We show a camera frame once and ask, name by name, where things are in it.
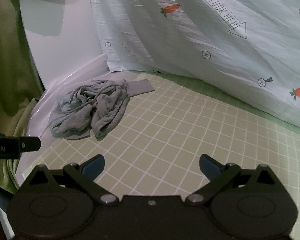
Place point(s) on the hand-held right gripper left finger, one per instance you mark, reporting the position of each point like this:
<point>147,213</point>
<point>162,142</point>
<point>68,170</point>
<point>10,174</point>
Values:
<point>95,167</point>

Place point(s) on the grey long-sleeve top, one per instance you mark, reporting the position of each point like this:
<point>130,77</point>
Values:
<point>90,110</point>

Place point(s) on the white headboard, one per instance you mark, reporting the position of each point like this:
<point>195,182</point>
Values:
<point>65,30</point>

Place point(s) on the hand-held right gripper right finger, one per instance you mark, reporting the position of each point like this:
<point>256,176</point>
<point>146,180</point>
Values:
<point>210,167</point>

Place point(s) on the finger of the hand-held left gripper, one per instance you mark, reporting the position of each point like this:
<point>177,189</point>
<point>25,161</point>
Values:
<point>31,145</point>

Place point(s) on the white carrot print duvet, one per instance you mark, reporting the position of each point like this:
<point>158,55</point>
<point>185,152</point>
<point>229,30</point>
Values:
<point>215,42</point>

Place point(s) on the green cloth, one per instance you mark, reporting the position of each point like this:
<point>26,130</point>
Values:
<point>5,67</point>

